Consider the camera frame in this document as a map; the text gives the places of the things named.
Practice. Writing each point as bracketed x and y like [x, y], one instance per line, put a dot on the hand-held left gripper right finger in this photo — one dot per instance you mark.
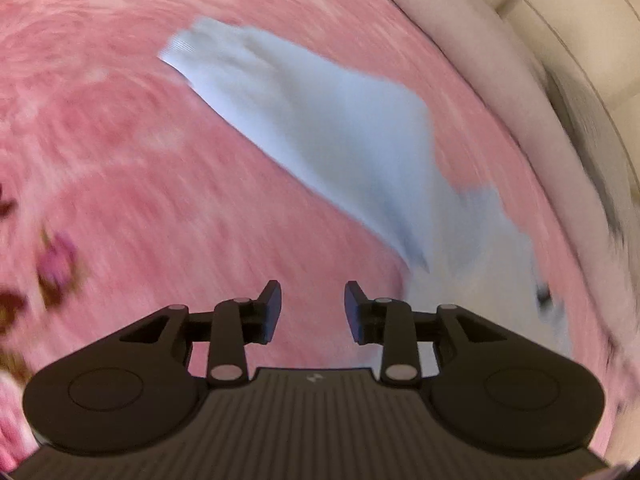
[354, 310]

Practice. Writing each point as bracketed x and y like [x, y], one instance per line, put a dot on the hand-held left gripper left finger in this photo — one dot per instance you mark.
[272, 310]

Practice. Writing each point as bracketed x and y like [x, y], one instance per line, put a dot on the light blue sweater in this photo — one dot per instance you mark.
[350, 140]

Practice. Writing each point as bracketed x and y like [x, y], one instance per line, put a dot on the pink floral blanket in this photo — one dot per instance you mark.
[150, 160]

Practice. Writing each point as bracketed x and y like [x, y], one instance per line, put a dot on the cream quilted headboard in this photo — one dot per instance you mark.
[565, 25]

